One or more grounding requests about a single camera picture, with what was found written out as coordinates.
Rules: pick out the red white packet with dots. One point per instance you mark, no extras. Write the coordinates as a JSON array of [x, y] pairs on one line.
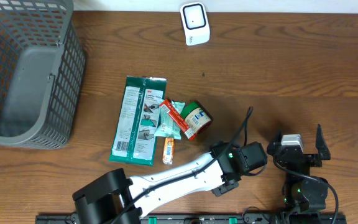
[[176, 117]]

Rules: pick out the orange juice carton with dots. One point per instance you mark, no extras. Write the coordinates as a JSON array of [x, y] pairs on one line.
[[168, 150]]

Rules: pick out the green sponge pack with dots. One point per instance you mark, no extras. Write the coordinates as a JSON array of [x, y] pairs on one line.
[[139, 117]]

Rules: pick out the green lid jar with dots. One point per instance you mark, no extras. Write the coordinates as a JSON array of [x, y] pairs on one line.
[[196, 116]]

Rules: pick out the teal white snack pouch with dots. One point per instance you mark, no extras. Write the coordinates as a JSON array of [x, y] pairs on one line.
[[167, 128]]

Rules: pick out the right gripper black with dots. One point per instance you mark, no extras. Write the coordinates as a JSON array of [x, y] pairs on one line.
[[314, 160]]

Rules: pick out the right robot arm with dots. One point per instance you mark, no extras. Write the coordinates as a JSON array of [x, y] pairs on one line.
[[304, 195]]

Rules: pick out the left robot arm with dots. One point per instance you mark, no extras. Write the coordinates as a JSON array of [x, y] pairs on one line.
[[115, 198]]

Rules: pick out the white barcode scanner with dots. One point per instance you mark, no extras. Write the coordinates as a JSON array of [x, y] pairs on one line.
[[195, 23]]

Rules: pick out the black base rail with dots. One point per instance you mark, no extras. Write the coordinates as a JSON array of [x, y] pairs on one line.
[[253, 218]]

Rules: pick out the grey plastic mesh basket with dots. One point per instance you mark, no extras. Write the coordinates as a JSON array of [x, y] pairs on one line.
[[42, 65]]

